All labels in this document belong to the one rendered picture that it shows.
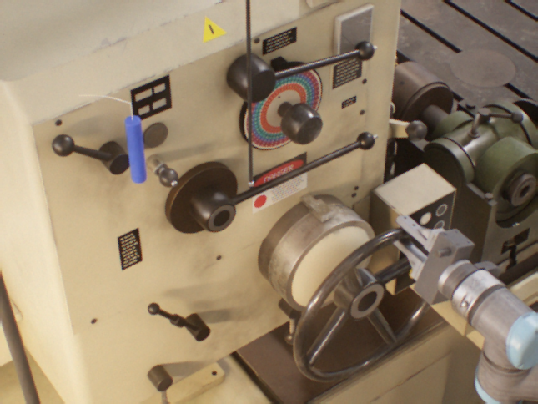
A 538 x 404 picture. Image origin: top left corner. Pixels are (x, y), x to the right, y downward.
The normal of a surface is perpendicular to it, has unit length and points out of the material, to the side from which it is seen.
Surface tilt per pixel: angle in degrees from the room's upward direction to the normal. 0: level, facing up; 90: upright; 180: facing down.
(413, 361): 90
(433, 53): 0
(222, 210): 90
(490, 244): 90
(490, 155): 32
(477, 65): 0
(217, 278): 90
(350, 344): 0
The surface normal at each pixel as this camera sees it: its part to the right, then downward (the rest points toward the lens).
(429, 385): 0.58, 0.56
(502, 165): -0.43, -0.41
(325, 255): 0.34, 0.23
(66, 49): 0.00, -0.73
